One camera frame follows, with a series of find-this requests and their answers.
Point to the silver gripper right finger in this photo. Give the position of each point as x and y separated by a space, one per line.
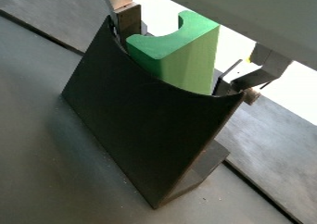
252 74

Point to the green arch block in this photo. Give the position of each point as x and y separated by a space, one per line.
180 57

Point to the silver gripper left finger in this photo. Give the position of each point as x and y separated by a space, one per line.
126 17

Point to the black curved fixture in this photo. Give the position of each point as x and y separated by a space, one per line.
156 127

